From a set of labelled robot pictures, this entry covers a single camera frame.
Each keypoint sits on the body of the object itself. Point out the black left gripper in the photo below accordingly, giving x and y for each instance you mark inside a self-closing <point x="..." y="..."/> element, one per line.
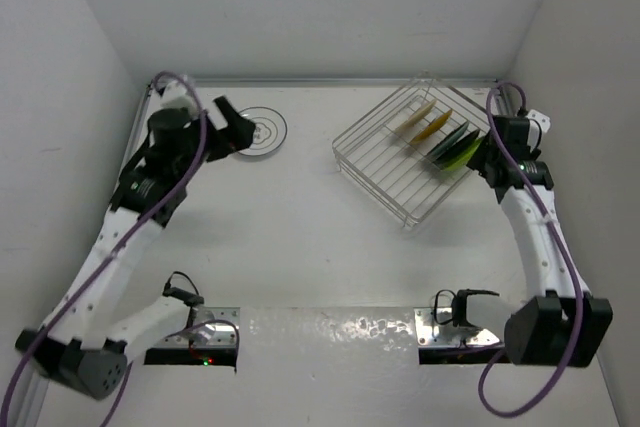
<point x="240" y="131"/>

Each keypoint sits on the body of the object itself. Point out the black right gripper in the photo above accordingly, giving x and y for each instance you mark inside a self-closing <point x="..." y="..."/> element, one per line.
<point x="478" y="159"/>

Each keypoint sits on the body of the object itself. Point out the lime green plate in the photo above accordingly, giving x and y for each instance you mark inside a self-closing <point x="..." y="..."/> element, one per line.
<point x="462" y="159"/>

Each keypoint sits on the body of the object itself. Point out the white plate ring pattern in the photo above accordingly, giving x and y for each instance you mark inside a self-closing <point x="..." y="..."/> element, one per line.
<point x="270" y="133"/>

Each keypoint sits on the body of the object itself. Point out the teal blue patterned plate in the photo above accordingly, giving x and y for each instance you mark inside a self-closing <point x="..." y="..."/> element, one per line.
<point x="447" y="142"/>

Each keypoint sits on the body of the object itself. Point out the yellow patterned plate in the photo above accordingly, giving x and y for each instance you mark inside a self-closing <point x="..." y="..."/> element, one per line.
<point x="431" y="128"/>

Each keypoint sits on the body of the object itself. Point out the cream beige plate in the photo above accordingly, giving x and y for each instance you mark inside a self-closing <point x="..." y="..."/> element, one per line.
<point x="415" y="117"/>

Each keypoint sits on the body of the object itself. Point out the black plate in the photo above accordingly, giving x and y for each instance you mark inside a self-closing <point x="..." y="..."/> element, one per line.
<point x="458" y="148"/>

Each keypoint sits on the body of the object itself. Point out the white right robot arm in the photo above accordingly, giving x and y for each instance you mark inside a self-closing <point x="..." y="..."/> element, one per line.
<point x="561" y="312"/>

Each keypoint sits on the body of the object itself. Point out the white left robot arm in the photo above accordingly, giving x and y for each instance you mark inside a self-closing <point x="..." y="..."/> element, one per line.
<point x="78" y="345"/>

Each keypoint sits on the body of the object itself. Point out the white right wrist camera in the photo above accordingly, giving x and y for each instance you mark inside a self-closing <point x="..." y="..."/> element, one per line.
<point x="539" y="125"/>

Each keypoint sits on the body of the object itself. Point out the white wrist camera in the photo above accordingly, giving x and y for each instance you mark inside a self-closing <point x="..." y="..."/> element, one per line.
<point x="539" y="125"/>
<point x="176" y="96"/>

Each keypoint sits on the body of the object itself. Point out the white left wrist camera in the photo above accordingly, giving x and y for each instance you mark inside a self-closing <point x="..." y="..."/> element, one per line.
<point x="176" y="96"/>

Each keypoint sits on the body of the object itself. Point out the silver wire dish rack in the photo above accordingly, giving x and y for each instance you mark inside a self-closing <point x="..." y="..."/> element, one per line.
<point x="391" y="171"/>

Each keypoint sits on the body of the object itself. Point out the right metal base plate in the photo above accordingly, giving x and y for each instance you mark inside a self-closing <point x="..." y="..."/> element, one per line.
<point x="431" y="335"/>

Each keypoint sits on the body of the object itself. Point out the metal base plate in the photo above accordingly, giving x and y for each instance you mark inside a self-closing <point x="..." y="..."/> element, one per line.
<point x="431" y="335"/>
<point x="211" y="327"/>

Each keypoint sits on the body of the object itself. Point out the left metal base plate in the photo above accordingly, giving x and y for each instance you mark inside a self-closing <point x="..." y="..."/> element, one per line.
<point x="211" y="327"/>

